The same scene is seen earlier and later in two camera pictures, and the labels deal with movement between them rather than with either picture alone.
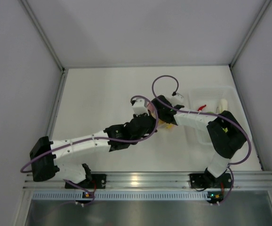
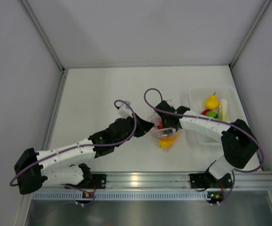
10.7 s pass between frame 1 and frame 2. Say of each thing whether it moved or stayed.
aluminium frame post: stayed
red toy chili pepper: moved
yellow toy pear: moved
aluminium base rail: stayed
